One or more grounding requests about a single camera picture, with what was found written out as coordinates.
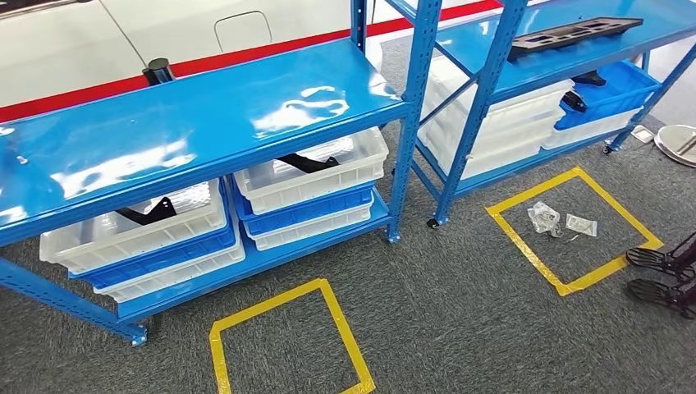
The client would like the small black plastic part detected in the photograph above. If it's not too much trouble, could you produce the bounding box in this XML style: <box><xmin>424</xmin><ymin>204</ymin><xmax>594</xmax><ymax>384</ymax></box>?
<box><xmin>561</xmin><ymin>90</ymin><xmax>588</xmax><ymax>114</ymax></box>
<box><xmin>570</xmin><ymin>71</ymin><xmax>608</xmax><ymax>88</ymax></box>

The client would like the blue metal shelf rack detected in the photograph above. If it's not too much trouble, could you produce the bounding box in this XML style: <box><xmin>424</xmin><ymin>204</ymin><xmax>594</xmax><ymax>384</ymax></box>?
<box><xmin>382</xmin><ymin>0</ymin><xmax>696</xmax><ymax>230</ymax></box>
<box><xmin>0</xmin><ymin>0</ymin><xmax>444</xmax><ymax>348</ymax></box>

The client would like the round stand base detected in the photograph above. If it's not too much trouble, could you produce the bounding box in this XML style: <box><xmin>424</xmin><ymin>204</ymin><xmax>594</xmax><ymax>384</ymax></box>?
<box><xmin>653</xmin><ymin>123</ymin><xmax>696</xmax><ymax>168</ymax></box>

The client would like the blue plastic bin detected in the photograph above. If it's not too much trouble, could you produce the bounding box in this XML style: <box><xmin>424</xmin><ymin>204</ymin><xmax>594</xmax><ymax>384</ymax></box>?
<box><xmin>553</xmin><ymin>59</ymin><xmax>663</xmax><ymax>131</ymax></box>
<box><xmin>231</xmin><ymin>181</ymin><xmax>376</xmax><ymax>238</ymax></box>
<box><xmin>67</xmin><ymin>179</ymin><xmax>239</xmax><ymax>291</ymax></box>

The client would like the black curved plastic part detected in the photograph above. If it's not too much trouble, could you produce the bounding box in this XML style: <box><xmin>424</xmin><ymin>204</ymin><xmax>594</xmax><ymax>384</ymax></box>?
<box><xmin>276</xmin><ymin>153</ymin><xmax>341</xmax><ymax>175</ymax></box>
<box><xmin>115</xmin><ymin>196</ymin><xmax>178</xmax><ymax>227</ymax></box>

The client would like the car fuel flap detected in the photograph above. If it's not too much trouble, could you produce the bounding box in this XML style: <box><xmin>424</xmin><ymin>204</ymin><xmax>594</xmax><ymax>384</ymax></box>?
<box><xmin>213</xmin><ymin>11</ymin><xmax>273</xmax><ymax>54</ymax></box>

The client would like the black stanchion post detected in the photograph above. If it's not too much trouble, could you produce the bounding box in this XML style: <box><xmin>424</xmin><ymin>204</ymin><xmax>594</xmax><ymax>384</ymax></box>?
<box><xmin>142</xmin><ymin>57</ymin><xmax>176</xmax><ymax>87</ymax></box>

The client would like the flat clear plastic bag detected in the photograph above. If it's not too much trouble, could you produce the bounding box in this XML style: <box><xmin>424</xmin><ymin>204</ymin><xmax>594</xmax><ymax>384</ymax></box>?
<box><xmin>565</xmin><ymin>213</ymin><xmax>598</xmax><ymax>238</ymax></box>

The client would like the black plastic plate bracket part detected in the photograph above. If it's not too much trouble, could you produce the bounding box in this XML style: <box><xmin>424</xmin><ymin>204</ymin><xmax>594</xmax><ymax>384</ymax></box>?
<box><xmin>506</xmin><ymin>17</ymin><xmax>645</xmax><ymax>62</ymax></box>

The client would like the yellow floor tape strip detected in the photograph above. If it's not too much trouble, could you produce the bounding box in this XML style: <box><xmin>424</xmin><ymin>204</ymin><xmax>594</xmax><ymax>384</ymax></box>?
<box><xmin>485</xmin><ymin>166</ymin><xmax>666</xmax><ymax>298</ymax></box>
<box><xmin>208</xmin><ymin>278</ymin><xmax>378</xmax><ymax>394</ymax></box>

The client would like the crumpled clear plastic scrap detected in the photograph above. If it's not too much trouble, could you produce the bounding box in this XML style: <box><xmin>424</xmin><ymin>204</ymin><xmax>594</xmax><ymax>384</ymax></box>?
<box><xmin>526</xmin><ymin>201</ymin><xmax>564</xmax><ymax>239</ymax></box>

